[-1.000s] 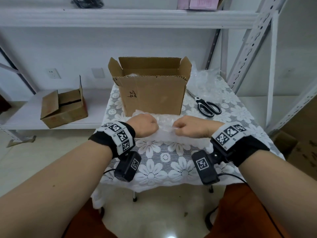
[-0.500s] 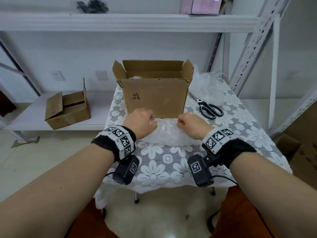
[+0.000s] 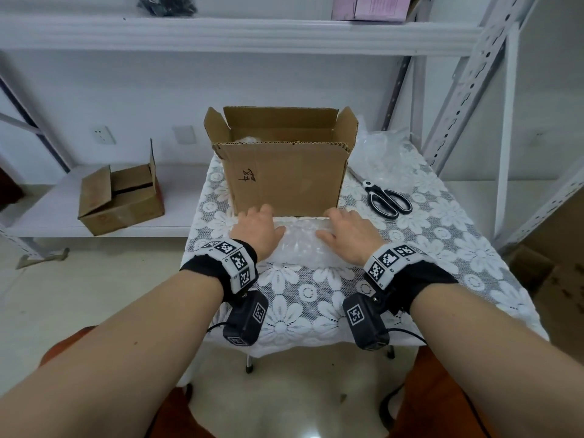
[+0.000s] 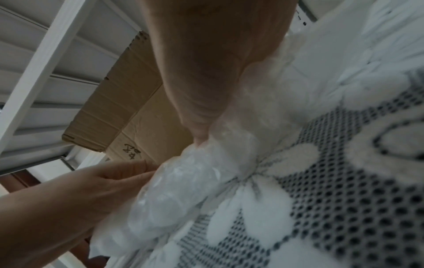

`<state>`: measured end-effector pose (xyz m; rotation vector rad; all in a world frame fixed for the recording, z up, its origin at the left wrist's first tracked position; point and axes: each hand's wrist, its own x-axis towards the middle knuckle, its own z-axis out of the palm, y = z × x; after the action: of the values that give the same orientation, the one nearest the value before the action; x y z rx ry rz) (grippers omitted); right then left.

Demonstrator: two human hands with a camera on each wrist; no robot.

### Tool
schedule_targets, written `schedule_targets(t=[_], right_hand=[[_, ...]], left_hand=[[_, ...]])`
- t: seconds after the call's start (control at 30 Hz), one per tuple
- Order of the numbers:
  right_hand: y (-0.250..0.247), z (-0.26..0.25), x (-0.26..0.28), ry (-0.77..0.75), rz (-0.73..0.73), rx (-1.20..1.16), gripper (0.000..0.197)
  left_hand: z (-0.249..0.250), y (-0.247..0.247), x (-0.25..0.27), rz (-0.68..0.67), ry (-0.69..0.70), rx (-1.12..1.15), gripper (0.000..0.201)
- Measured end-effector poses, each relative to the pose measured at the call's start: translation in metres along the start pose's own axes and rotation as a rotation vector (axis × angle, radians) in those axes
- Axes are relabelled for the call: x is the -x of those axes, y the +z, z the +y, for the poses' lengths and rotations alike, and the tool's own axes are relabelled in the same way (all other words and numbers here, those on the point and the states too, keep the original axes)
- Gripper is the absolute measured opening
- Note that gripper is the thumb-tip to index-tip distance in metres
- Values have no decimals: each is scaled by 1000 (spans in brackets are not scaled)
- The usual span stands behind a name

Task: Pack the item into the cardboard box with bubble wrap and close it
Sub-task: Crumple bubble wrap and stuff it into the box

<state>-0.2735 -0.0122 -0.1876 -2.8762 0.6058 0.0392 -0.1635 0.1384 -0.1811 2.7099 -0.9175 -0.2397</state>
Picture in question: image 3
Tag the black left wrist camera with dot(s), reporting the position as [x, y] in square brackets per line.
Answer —
[244, 321]

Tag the small worn cardboard carton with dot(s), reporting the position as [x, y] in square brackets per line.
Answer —
[118, 209]

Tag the large bubble wrap sheet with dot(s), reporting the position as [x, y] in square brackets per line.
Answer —
[383, 155]

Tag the person's left forearm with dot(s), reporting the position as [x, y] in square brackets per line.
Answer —
[105, 360]

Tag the white floral lace tablecloth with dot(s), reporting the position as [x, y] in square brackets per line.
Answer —
[310, 310]

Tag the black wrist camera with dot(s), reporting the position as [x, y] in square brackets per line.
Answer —
[365, 323]
[244, 321]

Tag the pink paper box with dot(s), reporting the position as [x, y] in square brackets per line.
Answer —
[374, 6]

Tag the blank white wall plate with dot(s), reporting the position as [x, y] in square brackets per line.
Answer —
[184, 135]

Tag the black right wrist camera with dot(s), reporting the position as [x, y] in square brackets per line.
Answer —
[365, 323]

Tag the brown cardboard box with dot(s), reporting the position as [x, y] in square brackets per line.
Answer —
[283, 177]

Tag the dark wooden door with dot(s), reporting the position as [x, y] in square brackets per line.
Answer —
[9, 189]

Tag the person's left hand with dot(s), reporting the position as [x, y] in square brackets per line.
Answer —
[257, 232]

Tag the white metal shelving rack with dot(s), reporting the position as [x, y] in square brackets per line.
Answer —
[228, 36]
[505, 132]

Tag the white wall socket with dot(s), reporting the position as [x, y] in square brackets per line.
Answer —
[103, 135]
[539, 139]

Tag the person's right forearm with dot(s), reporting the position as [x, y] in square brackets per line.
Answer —
[502, 360]

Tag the person's right hand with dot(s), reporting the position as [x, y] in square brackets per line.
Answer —
[351, 237]

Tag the large brown printed carton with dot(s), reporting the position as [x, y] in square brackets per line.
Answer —
[561, 287]

